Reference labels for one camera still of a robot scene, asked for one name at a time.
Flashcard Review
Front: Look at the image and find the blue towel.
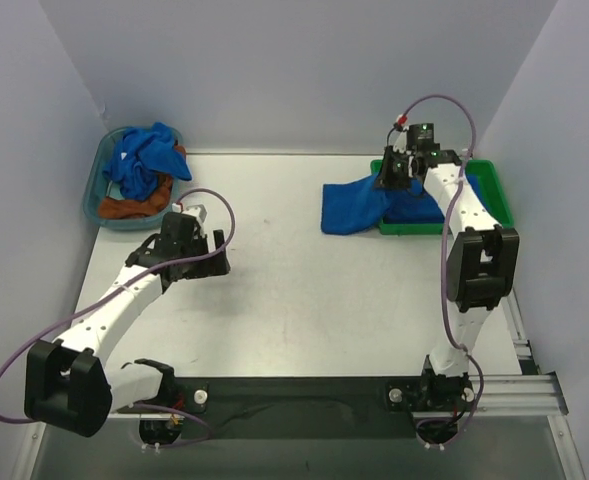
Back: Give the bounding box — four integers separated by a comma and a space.
384, 181, 444, 224
320, 174, 391, 235

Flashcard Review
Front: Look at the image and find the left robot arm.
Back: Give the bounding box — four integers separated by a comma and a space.
24, 205, 231, 437

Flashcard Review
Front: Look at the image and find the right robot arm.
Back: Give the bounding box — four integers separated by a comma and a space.
374, 146, 520, 377

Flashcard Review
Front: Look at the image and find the pile of blue towels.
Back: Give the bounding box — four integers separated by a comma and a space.
102, 122, 192, 201

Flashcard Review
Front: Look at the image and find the orange brown towel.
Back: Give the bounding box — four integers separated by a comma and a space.
99, 144, 186, 219

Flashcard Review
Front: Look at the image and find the teal plastic basket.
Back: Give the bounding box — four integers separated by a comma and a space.
82, 127, 180, 231

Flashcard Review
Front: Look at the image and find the green plastic tray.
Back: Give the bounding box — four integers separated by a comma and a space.
378, 159, 514, 236

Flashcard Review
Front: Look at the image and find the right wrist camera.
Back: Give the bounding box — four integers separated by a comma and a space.
406, 123, 440, 152

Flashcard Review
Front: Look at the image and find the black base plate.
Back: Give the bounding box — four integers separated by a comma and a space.
116, 375, 475, 441

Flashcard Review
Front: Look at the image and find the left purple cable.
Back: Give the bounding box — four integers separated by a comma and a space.
0, 188, 238, 446

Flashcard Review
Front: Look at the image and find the aluminium frame rail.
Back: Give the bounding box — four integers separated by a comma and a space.
108, 374, 569, 420

